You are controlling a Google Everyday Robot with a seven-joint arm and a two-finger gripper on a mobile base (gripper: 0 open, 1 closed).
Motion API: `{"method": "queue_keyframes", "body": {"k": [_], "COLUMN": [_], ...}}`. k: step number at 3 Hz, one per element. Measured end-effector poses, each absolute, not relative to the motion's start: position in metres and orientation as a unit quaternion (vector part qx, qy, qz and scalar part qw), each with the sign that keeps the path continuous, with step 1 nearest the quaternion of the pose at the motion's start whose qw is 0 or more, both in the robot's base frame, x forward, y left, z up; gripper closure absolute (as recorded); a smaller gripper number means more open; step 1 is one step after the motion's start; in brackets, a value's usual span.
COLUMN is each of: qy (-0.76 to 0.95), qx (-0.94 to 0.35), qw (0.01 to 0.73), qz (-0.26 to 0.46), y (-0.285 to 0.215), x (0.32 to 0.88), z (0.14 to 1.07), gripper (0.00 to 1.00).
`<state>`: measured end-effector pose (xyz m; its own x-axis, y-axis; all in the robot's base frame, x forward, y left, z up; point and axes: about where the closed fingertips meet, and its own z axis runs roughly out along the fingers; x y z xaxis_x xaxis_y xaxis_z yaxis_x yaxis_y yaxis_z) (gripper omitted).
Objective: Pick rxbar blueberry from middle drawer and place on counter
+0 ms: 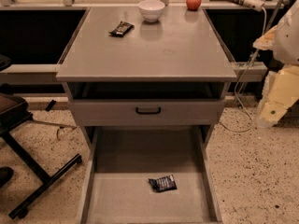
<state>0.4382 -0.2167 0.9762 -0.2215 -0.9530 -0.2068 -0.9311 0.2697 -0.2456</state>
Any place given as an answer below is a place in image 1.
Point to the open grey drawer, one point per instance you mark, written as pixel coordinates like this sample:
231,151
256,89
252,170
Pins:
116,188

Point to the grey drawer cabinet counter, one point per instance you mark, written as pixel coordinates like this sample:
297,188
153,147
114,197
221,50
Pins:
178,57

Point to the black shoe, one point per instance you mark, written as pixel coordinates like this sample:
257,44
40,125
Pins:
5,175

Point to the black drawer handle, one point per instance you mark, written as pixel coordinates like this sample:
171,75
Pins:
148,111

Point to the white ceramic bowl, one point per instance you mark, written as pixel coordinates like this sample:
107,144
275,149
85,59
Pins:
151,10

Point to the grey side rail left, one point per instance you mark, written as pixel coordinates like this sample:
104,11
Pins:
29,74

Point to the dark snack bar wrapper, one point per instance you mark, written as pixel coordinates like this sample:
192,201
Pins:
122,29

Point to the closed grey drawer front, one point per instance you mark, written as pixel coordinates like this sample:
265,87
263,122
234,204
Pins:
122,112

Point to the blue rxbar wrapper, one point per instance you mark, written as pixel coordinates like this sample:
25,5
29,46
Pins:
163,184

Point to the red apple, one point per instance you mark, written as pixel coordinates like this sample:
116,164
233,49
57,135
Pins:
193,4

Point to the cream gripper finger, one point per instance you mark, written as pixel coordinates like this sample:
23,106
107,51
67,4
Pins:
280,92
266,41

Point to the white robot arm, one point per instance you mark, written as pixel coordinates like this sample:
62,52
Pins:
286,41

